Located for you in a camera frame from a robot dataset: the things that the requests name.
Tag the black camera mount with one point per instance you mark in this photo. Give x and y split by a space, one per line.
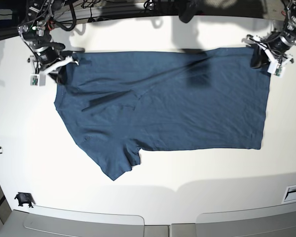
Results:
188 9

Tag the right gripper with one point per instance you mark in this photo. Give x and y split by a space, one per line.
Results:
48 54

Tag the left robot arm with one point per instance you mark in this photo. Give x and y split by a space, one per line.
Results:
289 23

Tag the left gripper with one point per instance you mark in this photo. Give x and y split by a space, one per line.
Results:
278 43

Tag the grey chair left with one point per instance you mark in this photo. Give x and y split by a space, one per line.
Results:
22 224

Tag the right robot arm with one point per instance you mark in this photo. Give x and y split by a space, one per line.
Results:
40 21

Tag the black clamp bracket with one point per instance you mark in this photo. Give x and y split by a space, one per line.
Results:
25 198

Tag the white label plate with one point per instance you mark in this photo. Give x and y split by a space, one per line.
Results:
289 194

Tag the blue T-shirt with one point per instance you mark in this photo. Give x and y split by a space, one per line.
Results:
114 104

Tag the grey chair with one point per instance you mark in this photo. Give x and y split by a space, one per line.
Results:
22 224
273 221

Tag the grey chair right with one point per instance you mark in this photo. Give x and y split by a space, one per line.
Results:
273 221

